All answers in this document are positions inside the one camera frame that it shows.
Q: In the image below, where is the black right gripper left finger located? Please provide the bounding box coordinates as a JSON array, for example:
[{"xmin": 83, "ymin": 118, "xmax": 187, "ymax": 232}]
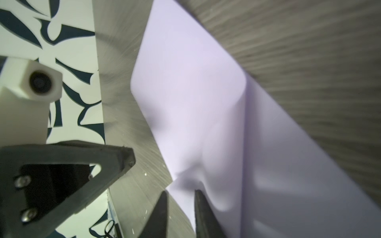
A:
[{"xmin": 139, "ymin": 191, "xmax": 169, "ymax": 238}]

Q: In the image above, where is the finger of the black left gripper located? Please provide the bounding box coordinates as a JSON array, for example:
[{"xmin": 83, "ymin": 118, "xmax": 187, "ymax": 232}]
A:
[{"xmin": 1, "ymin": 141, "xmax": 136, "ymax": 238}]

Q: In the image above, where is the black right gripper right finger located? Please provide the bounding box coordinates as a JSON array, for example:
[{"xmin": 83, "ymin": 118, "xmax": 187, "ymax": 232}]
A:
[{"xmin": 194, "ymin": 190, "xmax": 227, "ymax": 238}]

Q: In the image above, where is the lilac square paper sheet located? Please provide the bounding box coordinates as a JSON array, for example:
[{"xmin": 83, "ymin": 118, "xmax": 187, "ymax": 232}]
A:
[{"xmin": 131, "ymin": 1, "xmax": 381, "ymax": 238}]

